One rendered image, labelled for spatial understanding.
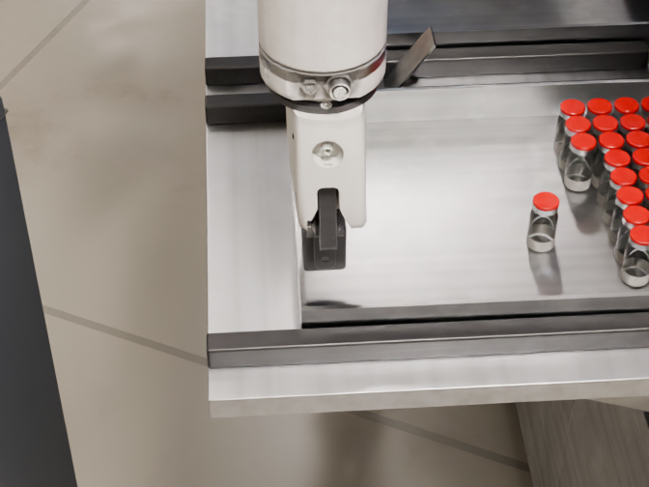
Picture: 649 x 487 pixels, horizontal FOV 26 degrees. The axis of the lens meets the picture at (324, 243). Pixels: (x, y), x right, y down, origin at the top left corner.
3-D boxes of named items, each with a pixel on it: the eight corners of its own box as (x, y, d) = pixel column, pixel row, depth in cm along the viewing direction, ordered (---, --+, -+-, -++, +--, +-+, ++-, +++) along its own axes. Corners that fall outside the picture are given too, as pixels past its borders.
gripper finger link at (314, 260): (349, 225, 99) (349, 293, 103) (346, 195, 101) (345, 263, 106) (303, 227, 99) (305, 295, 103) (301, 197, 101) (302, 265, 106)
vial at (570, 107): (577, 140, 120) (583, 97, 117) (581, 157, 118) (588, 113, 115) (550, 141, 120) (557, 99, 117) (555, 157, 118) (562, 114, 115)
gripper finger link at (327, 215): (339, 251, 95) (334, 248, 100) (333, 136, 95) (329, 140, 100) (322, 251, 95) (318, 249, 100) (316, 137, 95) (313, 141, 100)
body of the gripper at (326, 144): (386, 107, 90) (382, 237, 97) (372, 17, 97) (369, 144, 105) (268, 112, 89) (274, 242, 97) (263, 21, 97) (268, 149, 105)
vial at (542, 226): (550, 234, 111) (557, 192, 108) (556, 252, 110) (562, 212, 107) (523, 235, 111) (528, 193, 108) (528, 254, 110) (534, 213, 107)
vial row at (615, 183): (603, 139, 120) (609, 96, 117) (652, 287, 107) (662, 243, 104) (577, 140, 120) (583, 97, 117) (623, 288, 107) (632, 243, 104)
